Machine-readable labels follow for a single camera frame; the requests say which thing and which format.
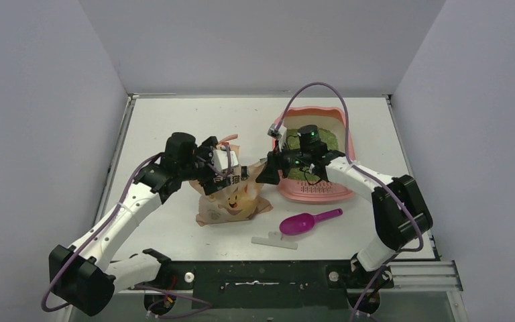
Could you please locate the beige cat litter bag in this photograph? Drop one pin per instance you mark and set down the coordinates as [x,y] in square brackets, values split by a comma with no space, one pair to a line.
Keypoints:
[240,201]

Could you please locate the pink litter box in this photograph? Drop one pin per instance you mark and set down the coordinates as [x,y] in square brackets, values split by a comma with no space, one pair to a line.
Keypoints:
[334,120]

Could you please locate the green cat litter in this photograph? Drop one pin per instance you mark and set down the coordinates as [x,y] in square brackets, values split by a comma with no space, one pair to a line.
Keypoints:
[293,143]

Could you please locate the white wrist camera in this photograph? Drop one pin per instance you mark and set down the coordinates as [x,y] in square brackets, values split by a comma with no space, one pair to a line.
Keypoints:
[279,133]
[224,160]

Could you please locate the purple litter scoop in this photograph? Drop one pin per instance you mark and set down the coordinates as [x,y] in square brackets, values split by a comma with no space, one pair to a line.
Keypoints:
[304,222]

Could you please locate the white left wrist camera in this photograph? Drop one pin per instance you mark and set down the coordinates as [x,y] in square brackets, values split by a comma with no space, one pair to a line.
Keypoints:
[224,160]

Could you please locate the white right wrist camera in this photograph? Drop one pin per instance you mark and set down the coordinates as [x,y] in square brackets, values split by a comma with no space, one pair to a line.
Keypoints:
[279,133]

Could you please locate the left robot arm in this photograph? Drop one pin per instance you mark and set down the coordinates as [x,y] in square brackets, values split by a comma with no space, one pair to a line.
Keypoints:
[84,275]

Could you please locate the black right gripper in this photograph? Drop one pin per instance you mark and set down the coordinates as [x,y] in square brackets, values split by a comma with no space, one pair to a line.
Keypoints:
[279,164]

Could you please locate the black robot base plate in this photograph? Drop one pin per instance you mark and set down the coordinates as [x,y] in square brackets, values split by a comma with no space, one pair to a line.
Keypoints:
[278,284]

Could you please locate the white bag clip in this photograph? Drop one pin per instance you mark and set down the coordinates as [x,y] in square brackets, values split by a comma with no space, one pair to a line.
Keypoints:
[274,240]

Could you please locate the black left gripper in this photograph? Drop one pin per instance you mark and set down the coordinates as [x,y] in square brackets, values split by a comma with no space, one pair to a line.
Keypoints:
[208,183]

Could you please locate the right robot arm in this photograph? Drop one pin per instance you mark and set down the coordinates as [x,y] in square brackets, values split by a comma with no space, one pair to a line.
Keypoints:
[400,212]

